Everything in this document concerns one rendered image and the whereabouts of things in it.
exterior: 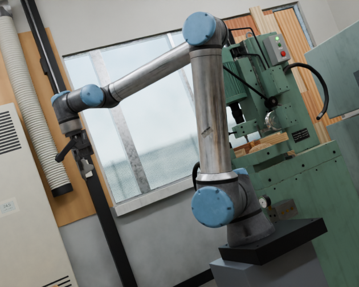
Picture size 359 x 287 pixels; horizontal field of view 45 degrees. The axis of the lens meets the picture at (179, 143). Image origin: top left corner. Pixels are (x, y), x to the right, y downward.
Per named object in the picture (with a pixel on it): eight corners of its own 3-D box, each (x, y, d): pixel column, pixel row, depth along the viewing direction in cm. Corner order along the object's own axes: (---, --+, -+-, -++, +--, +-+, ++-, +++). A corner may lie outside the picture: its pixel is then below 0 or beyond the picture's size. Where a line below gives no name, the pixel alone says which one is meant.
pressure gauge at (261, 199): (262, 212, 212) (256, 196, 212) (268, 209, 213) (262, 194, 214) (269, 211, 206) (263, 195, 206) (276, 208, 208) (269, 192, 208)
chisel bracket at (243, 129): (236, 141, 245) (231, 127, 246) (255, 134, 252) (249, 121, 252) (243, 139, 239) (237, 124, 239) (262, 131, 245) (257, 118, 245)
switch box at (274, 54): (272, 66, 248) (262, 40, 249) (285, 62, 253) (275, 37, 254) (278, 62, 243) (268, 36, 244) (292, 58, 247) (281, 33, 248)
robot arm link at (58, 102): (61, 90, 174) (44, 98, 179) (72, 119, 175) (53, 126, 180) (76, 88, 183) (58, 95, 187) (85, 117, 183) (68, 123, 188)
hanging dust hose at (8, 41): (49, 199, 324) (-11, 27, 332) (72, 191, 331) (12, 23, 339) (51, 197, 308) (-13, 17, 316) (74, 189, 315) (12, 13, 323)
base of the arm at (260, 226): (285, 227, 164) (275, 202, 165) (247, 246, 155) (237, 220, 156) (255, 230, 181) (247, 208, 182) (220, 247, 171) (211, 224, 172)
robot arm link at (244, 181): (265, 204, 172) (249, 162, 174) (253, 213, 157) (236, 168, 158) (232, 214, 179) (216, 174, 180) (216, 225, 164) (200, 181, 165)
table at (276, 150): (191, 184, 263) (187, 175, 263) (231, 168, 277) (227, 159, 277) (244, 169, 209) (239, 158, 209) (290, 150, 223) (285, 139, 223)
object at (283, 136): (220, 162, 275) (217, 156, 276) (222, 162, 276) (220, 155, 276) (286, 140, 214) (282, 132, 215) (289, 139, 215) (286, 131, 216)
